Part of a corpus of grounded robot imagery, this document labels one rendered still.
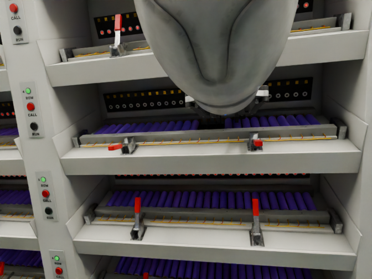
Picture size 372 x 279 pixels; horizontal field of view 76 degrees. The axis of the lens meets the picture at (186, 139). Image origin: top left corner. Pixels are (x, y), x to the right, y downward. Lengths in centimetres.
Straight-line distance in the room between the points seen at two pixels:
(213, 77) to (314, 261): 48
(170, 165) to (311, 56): 33
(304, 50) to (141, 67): 30
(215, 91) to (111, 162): 39
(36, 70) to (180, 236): 48
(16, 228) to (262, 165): 64
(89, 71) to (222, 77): 41
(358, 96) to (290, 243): 31
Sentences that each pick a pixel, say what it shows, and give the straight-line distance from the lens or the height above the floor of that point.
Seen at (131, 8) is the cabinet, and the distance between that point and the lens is 75.
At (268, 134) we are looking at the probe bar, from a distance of 51.
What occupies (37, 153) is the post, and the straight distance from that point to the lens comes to 64.
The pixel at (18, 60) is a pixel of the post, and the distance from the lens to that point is 64.
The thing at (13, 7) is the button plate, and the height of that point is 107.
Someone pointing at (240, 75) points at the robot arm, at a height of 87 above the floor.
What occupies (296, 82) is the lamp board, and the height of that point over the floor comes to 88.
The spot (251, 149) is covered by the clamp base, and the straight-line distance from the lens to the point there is 47.
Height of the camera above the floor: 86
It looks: 9 degrees down
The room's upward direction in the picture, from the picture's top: 4 degrees counter-clockwise
